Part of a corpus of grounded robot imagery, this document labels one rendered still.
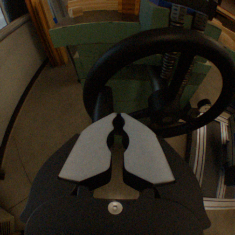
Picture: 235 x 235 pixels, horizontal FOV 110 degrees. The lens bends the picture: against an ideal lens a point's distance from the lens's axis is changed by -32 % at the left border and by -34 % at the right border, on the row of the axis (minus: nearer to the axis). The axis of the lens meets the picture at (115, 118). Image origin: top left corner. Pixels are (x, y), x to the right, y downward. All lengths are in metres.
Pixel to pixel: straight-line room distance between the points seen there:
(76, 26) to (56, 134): 1.01
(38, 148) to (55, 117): 0.36
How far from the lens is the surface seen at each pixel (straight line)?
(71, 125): 1.17
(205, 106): 0.51
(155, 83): 0.25
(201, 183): 0.99
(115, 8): 0.46
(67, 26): 0.33
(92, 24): 0.32
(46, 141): 1.22
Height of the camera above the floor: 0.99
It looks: 61 degrees down
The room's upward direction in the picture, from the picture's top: straight up
